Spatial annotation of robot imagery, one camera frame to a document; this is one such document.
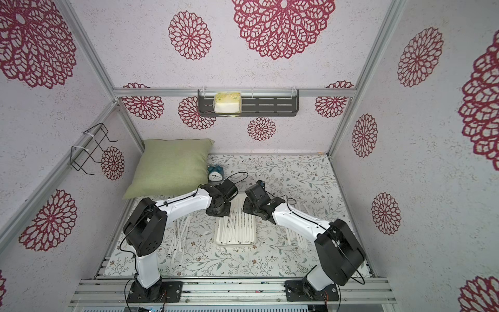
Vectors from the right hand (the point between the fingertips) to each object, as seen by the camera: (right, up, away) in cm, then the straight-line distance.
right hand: (244, 203), depth 87 cm
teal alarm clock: (-16, +13, +18) cm, 28 cm away
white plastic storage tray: (-3, -12, +3) cm, 13 cm away
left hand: (-11, -5, +5) cm, 13 cm away
